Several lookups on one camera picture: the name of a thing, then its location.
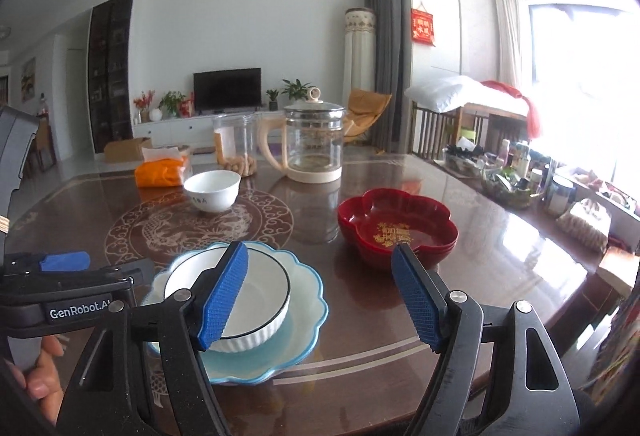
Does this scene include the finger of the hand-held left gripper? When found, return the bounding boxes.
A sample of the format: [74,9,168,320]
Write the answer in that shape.
[0,252,154,288]
[0,107,42,257]

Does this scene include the wooden chair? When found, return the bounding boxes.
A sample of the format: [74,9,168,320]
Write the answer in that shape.
[27,113,58,172]

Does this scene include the red flower-shaped plate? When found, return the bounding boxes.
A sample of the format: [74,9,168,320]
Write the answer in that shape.
[345,236,459,263]
[350,243,457,271]
[337,188,460,258]

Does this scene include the white sheer curtain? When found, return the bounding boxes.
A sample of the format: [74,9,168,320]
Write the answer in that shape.
[494,0,537,93]

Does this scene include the pile of colourful cloths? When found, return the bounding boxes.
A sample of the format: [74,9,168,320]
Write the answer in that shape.
[589,296,640,394]

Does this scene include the framed wall picture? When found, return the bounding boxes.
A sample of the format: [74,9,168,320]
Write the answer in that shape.
[21,57,37,101]

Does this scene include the light blue scalloped plate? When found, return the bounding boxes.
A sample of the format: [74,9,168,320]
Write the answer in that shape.
[141,241,329,386]

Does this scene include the white television cabinet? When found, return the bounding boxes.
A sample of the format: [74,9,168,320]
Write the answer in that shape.
[131,108,281,152]

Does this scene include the standing air conditioner with cover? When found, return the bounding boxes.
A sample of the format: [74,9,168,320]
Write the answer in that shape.
[344,7,379,103]

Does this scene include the basket of cosmetic bottles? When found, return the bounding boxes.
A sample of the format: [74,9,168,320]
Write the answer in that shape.
[481,138,552,210]

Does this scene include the white pillow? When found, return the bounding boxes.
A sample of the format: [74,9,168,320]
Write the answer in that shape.
[404,76,531,116]

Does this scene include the yellow lounge chair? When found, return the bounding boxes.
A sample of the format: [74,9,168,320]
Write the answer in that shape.
[344,89,393,147]

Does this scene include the cardboard box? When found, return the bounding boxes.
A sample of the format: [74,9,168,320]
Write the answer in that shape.
[103,137,153,163]

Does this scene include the plain white bowl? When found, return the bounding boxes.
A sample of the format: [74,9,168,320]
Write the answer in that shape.
[183,170,241,213]

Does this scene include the person's left hand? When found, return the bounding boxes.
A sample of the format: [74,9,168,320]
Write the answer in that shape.
[21,337,66,423]

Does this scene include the orange tissue pack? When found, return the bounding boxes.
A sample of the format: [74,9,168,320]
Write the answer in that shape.
[134,147,192,188]

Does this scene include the black flat television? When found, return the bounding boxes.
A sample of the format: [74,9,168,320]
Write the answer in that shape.
[193,68,262,111]

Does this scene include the clear jar with peanuts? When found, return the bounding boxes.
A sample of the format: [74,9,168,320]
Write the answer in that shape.
[212,113,259,178]

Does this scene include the red wall hanging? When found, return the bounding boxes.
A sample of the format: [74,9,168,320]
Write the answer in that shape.
[411,2,437,48]

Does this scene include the white ribbed black-rimmed bowl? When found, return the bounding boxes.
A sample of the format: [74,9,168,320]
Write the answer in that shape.
[164,248,292,355]

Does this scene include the tray of dark small things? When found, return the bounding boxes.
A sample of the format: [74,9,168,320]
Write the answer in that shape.
[444,143,485,178]

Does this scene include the woven tissue box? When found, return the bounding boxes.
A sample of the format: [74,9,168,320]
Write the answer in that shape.
[556,198,612,253]

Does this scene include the grey curtain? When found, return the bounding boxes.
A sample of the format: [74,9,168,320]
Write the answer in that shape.
[364,0,413,154]

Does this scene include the glass kettle with cream handle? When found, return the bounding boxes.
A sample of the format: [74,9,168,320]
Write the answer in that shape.
[256,86,347,184]

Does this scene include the dark display cabinet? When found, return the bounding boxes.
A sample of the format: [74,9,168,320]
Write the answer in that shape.
[87,0,136,154]

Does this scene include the red flower bouquet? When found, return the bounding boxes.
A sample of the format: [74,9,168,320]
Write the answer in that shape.
[133,90,157,123]

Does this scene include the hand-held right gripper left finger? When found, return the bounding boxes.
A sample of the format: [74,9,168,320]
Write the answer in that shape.
[55,242,250,436]

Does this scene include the red cloth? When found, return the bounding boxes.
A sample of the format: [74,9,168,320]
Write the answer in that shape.
[481,79,545,139]

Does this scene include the white storage box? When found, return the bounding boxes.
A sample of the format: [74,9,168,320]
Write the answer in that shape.
[560,165,640,229]

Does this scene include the wooden slatted bed frame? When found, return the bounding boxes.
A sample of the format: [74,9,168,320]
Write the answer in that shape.
[410,100,528,163]

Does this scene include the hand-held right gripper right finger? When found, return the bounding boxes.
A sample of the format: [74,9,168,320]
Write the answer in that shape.
[391,243,577,436]

